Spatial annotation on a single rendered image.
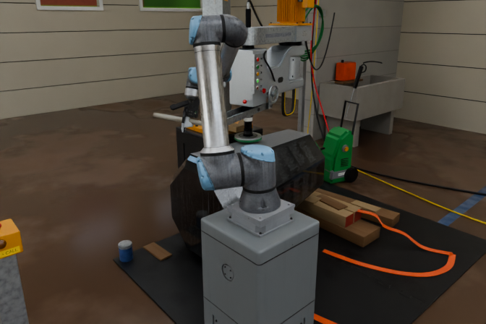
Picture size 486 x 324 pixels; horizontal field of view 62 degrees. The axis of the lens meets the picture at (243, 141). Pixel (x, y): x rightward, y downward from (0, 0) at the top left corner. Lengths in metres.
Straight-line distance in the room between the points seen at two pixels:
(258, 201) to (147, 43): 7.86
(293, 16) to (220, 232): 2.20
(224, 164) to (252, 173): 0.13
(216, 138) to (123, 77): 7.56
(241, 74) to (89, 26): 6.12
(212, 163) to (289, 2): 2.14
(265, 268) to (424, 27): 6.30
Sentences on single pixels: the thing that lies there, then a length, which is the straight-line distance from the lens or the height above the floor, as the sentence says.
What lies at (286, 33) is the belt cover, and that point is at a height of 1.62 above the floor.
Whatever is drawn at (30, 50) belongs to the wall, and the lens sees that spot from 8.52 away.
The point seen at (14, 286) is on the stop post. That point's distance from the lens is 1.65.
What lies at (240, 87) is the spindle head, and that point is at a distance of 3.06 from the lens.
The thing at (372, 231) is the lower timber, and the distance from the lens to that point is 3.48.
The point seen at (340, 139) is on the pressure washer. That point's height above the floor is 0.50.
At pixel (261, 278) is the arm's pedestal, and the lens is 1.75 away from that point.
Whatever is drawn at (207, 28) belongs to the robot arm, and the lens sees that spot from 1.74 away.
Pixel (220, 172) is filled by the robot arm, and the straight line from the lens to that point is 1.71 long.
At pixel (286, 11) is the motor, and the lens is 3.58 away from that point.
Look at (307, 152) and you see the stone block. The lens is 3.31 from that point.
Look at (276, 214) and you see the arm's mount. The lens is 1.80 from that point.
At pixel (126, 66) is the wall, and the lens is 9.22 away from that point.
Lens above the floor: 1.74
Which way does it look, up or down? 17 degrees down
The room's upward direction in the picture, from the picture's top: straight up
